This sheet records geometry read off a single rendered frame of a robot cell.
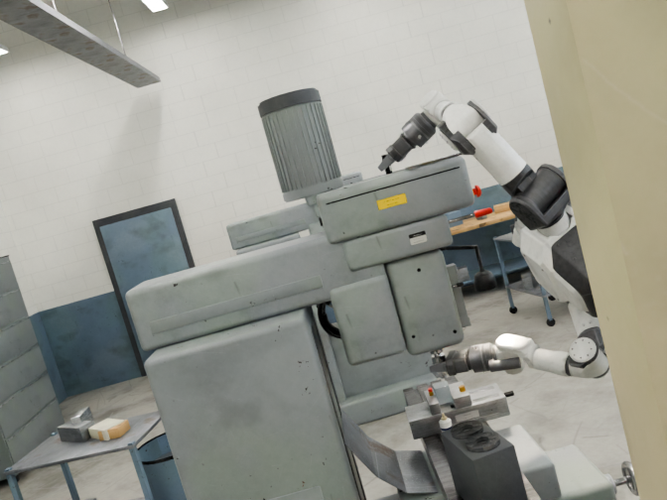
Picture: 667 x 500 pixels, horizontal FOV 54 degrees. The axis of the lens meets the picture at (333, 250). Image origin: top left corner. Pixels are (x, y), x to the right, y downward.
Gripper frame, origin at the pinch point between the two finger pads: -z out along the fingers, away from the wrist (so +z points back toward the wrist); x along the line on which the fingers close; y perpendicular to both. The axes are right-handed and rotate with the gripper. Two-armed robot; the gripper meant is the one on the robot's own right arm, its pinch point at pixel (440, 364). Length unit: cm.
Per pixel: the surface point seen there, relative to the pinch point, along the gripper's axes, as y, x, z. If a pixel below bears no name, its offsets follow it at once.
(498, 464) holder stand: 12, 49, 21
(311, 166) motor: -75, 17, -18
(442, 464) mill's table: 26.8, 16.5, -3.6
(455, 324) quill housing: -14.4, 6.8, 9.9
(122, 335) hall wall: 58, -488, -537
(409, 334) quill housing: -15.5, 12.1, -3.8
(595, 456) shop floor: 124, -163, 29
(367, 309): -27.6, 17.9, -12.7
